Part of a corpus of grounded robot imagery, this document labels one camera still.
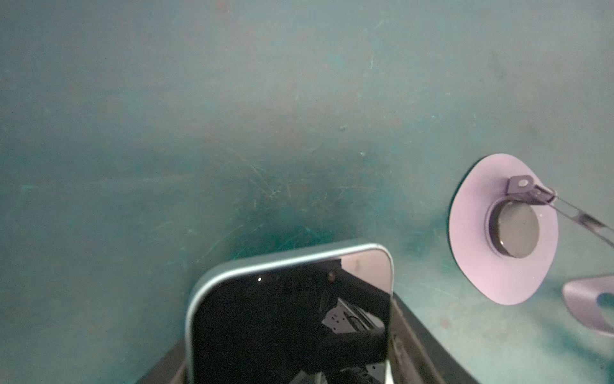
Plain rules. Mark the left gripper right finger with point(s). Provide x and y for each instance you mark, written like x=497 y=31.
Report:
x=415 y=355

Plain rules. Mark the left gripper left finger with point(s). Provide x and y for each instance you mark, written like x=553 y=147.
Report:
x=170 y=369

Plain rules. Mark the phone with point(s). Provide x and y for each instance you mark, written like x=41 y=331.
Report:
x=312 y=315

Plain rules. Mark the back left round stand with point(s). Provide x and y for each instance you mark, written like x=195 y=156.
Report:
x=504 y=229

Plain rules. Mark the green table mat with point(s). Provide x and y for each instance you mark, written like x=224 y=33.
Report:
x=144 y=142

